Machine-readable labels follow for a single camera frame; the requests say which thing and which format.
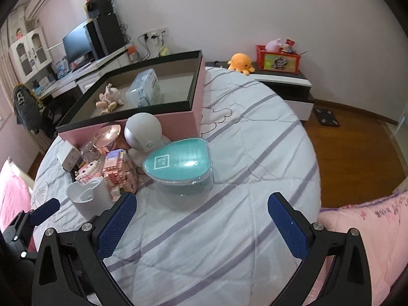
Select white glass-door cabinet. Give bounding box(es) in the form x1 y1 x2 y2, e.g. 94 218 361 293
9 27 53 83

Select white plastic cup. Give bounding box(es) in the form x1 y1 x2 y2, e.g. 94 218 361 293
66 178 112 222

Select rose gold metal canister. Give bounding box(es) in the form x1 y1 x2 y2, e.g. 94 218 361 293
92 123 131 157

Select small white box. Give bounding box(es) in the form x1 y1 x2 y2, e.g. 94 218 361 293
57 142 82 172

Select white wall power outlet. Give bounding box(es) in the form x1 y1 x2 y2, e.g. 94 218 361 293
140 29 168 40

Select black white low cabinet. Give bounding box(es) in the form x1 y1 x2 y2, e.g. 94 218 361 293
204 60 315 122

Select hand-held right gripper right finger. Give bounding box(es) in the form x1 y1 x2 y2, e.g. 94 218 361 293
267 192 373 306

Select beige curtain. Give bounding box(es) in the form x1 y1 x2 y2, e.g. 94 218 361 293
0 6 20 109

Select black power cables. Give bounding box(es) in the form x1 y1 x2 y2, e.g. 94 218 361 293
137 33 150 61

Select white desk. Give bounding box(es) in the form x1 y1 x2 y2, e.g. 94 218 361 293
32 43 141 99

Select clear glass jar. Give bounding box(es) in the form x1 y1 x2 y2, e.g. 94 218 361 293
80 142 103 166

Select grey round robot toy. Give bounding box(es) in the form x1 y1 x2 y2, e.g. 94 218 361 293
124 112 173 166

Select teal heart-shaped box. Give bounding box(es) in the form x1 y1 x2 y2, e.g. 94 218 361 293
142 138 214 212

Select black computer monitor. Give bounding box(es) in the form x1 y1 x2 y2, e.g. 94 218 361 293
62 19 94 66

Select black speaker box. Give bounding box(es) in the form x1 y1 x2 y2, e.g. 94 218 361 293
84 0 117 18

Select black computer tower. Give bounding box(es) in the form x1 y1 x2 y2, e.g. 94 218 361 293
86 13 125 59

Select pink storage box black rim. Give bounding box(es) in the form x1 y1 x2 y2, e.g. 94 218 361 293
56 50 206 142

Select black skull print jacket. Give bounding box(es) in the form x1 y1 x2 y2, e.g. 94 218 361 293
13 84 43 133

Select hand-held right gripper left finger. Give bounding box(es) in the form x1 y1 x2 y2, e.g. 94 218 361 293
31 192 137 306

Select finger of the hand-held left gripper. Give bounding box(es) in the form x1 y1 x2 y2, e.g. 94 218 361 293
0 198 61 263

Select orange octopus plush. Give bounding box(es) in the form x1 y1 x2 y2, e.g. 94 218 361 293
227 53 256 75

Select black bathroom scale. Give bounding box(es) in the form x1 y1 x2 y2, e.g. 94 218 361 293
314 108 341 127

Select pink plush in crate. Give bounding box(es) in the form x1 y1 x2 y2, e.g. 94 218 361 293
265 38 283 52

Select light blue tissue pack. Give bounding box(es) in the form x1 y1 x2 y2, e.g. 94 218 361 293
125 68 163 107

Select red storage crate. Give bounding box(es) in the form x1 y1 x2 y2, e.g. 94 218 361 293
256 45 303 72

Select pale pink plush toy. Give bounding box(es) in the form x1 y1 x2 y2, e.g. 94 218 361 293
96 83 125 114

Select pink embroidered blanket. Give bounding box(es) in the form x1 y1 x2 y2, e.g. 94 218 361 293
314 189 408 306

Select white striped bed quilt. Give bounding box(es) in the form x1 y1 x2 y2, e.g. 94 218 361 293
32 65 322 306

